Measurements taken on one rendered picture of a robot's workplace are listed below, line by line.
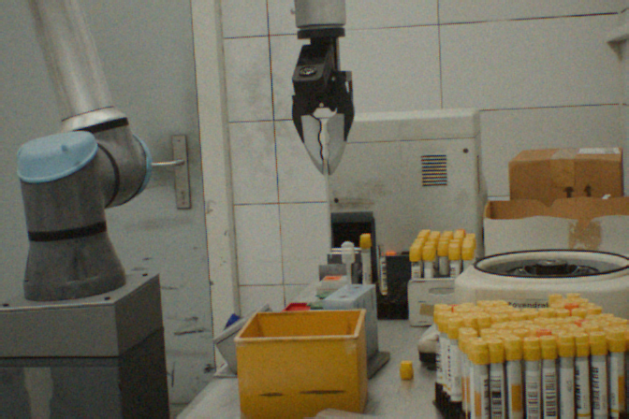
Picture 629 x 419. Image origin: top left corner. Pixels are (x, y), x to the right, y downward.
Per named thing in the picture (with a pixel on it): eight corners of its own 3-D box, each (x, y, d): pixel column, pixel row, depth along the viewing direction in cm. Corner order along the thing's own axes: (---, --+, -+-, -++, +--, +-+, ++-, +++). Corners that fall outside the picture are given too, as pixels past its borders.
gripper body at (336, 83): (356, 109, 162) (351, 29, 160) (347, 111, 153) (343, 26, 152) (306, 112, 163) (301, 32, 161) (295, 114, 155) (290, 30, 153)
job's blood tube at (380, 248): (380, 305, 172) (376, 244, 171) (388, 305, 172) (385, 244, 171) (379, 307, 171) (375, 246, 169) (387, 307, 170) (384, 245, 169)
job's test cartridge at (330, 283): (322, 316, 162) (320, 275, 161) (353, 316, 161) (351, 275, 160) (317, 323, 158) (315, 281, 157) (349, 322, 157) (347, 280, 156)
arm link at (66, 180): (9, 234, 155) (-5, 142, 153) (57, 218, 168) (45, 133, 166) (81, 230, 152) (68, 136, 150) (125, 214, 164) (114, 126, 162)
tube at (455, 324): (452, 415, 114) (449, 317, 113) (467, 416, 114) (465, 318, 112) (447, 420, 113) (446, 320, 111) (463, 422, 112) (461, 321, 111)
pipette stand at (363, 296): (339, 357, 143) (335, 283, 141) (389, 358, 140) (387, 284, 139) (315, 378, 133) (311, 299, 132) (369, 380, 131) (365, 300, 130)
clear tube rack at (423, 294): (421, 298, 178) (419, 255, 177) (482, 297, 176) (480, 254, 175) (409, 326, 158) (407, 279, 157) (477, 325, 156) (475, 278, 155)
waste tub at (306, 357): (258, 393, 128) (253, 311, 127) (370, 391, 126) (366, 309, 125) (239, 429, 115) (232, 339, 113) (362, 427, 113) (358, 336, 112)
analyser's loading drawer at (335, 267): (340, 267, 201) (338, 239, 200) (374, 266, 200) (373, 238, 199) (319, 288, 181) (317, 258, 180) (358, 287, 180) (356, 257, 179)
